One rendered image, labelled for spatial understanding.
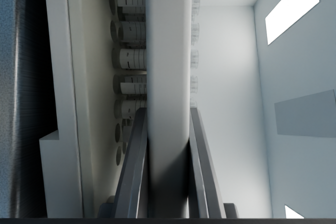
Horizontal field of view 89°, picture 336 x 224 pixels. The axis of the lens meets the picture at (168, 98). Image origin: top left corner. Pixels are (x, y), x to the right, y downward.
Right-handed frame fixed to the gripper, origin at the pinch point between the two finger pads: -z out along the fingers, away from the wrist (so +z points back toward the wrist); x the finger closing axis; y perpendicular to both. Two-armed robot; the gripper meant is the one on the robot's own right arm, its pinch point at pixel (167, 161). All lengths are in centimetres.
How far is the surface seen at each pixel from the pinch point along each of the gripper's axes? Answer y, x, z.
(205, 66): 181, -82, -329
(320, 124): 161, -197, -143
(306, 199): 262, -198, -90
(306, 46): 93, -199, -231
